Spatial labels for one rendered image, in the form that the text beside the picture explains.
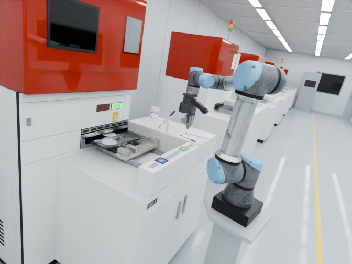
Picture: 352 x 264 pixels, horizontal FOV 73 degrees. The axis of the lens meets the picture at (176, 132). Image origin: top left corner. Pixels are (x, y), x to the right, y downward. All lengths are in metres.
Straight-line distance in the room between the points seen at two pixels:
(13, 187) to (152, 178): 0.79
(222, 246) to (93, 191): 0.73
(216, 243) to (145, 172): 0.52
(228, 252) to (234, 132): 0.64
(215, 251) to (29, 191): 1.04
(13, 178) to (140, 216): 0.73
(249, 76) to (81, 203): 1.11
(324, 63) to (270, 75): 13.39
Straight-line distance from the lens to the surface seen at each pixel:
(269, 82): 0.99
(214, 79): 1.30
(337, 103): 14.42
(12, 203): 1.66
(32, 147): 1.45
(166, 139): 1.74
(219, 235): 1.33
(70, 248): 1.78
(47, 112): 1.43
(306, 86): 13.58
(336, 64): 14.38
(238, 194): 1.20
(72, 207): 1.59
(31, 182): 1.54
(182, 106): 1.42
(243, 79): 0.96
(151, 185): 1.20
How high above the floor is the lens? 1.49
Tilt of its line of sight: 17 degrees down
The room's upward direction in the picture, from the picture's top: 10 degrees clockwise
